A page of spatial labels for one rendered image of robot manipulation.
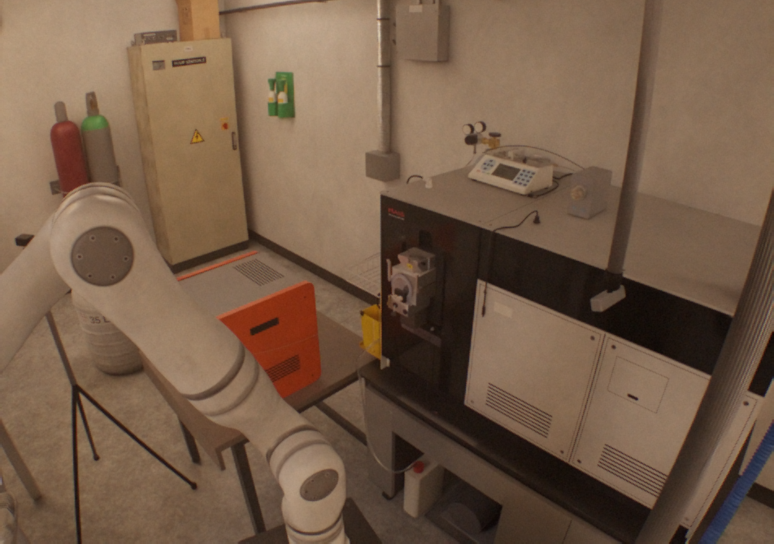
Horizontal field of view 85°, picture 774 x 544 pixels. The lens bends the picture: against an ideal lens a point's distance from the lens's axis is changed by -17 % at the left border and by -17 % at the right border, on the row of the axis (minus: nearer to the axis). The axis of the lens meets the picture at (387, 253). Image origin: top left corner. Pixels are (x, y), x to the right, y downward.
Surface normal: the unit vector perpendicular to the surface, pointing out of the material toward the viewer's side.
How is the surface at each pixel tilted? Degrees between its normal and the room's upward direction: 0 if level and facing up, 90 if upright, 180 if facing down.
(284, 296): 90
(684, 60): 90
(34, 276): 73
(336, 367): 0
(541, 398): 90
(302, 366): 90
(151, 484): 0
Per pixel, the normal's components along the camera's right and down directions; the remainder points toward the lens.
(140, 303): 0.54, 0.42
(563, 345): -0.71, 0.29
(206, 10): 0.70, 0.30
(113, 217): 0.73, -0.15
